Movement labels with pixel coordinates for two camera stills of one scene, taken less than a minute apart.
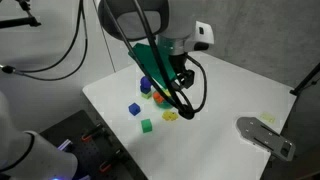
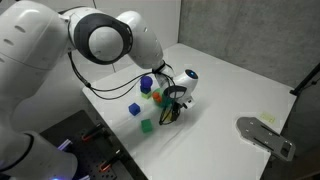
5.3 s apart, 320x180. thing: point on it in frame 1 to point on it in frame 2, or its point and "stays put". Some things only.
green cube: x=146 y=125 stays put
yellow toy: x=170 y=116 stays put
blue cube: x=134 y=109 stays put
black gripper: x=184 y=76 to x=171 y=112
